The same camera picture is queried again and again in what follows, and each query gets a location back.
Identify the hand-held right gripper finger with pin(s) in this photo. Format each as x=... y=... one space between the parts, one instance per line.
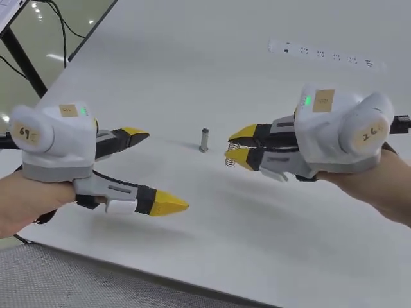
x=257 y=158
x=263 y=134

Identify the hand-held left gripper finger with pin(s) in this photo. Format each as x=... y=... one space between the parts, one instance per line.
x=122 y=138
x=144 y=200

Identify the person's left hand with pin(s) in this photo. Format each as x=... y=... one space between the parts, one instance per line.
x=54 y=197

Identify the person's right hand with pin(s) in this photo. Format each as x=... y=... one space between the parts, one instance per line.
x=369 y=184

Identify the silver metal pin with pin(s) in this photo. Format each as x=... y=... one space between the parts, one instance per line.
x=204 y=139

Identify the white power strip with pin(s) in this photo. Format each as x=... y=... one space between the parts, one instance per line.
x=324 y=54

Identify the small metal coil spring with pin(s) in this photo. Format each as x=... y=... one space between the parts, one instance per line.
x=234 y=146

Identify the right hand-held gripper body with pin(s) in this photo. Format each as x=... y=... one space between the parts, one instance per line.
x=327 y=138

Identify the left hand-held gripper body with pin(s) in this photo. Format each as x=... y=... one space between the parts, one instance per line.
x=57 y=144

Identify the white desk with black leg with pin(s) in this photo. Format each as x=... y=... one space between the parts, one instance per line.
x=22 y=61

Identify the person's left forearm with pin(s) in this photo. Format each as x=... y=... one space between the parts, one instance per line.
x=13 y=208

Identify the person's right forearm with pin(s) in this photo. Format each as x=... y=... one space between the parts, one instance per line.
x=395 y=199

